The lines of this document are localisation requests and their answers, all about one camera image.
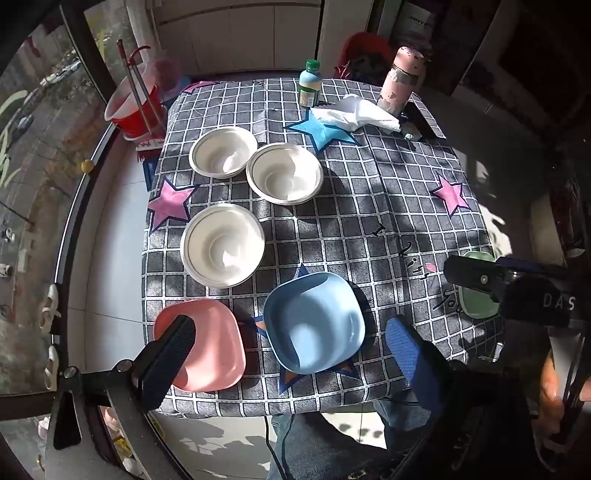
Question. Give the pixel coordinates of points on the green cap bottle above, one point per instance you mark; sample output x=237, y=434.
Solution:
x=309, y=87

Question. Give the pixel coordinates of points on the small clear plastic wrapper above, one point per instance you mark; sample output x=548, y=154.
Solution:
x=411, y=134

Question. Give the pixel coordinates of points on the blue square plate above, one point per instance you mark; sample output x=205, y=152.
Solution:
x=314, y=323

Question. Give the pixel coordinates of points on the white crumpled tissue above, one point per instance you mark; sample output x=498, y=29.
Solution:
x=364, y=113

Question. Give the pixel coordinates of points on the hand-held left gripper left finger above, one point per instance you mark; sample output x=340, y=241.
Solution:
x=173, y=355

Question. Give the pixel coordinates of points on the red chair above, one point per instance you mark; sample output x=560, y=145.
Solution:
x=364, y=50

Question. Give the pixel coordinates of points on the red bucket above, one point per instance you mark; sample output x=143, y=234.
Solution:
x=127, y=113

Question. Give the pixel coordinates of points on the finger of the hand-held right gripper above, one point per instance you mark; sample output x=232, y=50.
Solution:
x=471, y=277
x=526, y=266

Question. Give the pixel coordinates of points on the white bowl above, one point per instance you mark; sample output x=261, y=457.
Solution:
x=221, y=244
x=221, y=154
x=284, y=173

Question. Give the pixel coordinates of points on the grey checked star tablecloth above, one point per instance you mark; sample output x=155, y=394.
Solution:
x=369, y=207

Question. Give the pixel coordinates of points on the green square plate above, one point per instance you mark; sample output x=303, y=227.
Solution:
x=478, y=307

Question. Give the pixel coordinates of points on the yellow window knob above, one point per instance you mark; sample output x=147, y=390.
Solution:
x=86, y=165

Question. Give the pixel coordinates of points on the person's right hand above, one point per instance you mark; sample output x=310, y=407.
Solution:
x=549, y=383

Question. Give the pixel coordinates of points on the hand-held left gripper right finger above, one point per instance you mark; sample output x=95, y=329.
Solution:
x=411, y=355

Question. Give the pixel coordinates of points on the white cabinet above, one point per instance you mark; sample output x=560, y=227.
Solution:
x=240, y=32

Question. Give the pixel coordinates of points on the person's jeans legs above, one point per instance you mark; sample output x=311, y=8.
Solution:
x=323, y=443

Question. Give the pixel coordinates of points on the pink thermos bottle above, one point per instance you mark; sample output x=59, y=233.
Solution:
x=400, y=78

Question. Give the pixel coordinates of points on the pink square plate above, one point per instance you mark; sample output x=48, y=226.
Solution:
x=217, y=346

